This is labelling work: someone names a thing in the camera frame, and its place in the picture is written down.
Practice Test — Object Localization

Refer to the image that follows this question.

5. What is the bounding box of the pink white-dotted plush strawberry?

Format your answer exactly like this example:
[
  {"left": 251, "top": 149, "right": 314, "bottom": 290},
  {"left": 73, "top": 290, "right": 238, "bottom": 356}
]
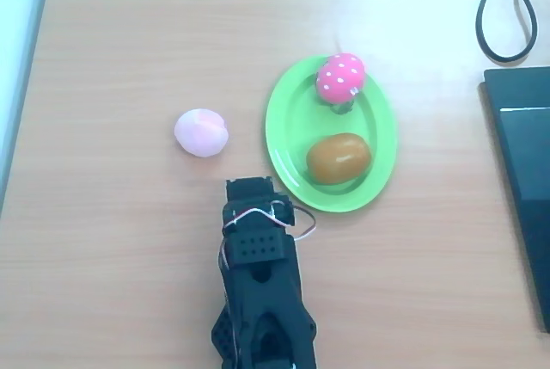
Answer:
[{"left": 315, "top": 52, "right": 367, "bottom": 115}]

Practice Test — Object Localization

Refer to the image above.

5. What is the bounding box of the black looped cable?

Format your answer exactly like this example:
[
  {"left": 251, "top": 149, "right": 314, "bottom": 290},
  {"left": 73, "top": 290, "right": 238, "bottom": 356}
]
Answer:
[{"left": 474, "top": 0, "right": 550, "bottom": 64}]

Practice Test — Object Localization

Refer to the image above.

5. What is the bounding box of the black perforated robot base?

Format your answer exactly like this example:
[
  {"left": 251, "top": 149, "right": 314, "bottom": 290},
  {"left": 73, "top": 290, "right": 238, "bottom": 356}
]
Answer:
[{"left": 210, "top": 304, "right": 241, "bottom": 364}]

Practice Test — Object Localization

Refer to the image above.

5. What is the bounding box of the brown toy kiwi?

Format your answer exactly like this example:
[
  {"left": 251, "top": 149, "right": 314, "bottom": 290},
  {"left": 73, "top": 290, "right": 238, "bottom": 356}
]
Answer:
[{"left": 305, "top": 132, "right": 372, "bottom": 185}]

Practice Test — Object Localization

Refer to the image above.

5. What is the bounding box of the pink plush peach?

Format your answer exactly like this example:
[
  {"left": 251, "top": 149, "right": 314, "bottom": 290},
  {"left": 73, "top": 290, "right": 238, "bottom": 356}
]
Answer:
[{"left": 174, "top": 108, "right": 229, "bottom": 158}]

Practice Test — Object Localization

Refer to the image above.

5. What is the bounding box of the black laptop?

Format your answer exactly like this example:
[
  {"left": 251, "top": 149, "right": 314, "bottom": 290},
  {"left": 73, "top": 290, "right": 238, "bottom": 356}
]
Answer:
[{"left": 483, "top": 65, "right": 550, "bottom": 335}]

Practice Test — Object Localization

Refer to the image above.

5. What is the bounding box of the green oval plate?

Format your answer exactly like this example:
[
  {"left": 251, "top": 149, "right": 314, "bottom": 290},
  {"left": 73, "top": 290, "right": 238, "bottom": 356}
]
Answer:
[{"left": 264, "top": 53, "right": 399, "bottom": 214}]

